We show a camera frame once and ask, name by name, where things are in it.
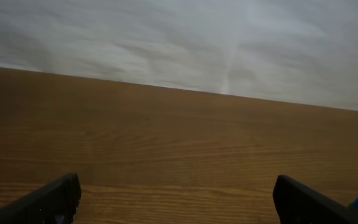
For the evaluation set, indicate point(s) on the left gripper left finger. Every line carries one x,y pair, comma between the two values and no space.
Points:
42,207

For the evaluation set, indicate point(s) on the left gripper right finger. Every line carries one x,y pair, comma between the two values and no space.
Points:
306,207

